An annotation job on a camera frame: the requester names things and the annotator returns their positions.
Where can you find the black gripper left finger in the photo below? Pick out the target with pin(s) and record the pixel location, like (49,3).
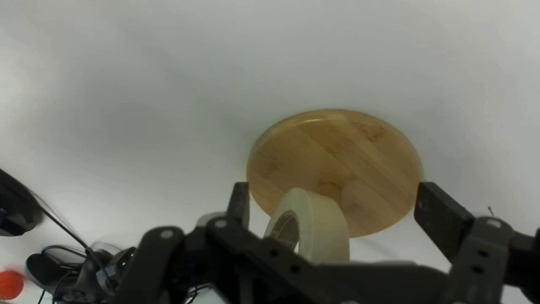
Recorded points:
(238,207)

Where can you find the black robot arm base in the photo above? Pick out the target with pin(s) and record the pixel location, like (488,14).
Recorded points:
(19,210)

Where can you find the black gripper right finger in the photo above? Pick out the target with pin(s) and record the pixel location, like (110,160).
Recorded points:
(478,247)

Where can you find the red round object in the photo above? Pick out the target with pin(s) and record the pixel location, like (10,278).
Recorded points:
(10,285)

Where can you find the wooden hanger tree stand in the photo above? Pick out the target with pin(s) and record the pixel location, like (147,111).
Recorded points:
(359,161)

